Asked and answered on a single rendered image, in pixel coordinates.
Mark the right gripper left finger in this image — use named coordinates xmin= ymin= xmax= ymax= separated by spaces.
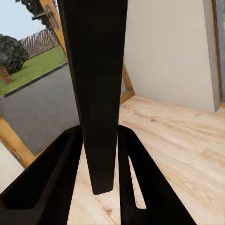
xmin=0 ymin=124 xmax=83 ymax=225

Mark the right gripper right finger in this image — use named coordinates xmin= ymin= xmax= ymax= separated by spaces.
xmin=117 ymin=125 xmax=196 ymax=225

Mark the poster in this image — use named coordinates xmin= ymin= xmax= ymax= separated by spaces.
xmin=56 ymin=0 xmax=128 ymax=195

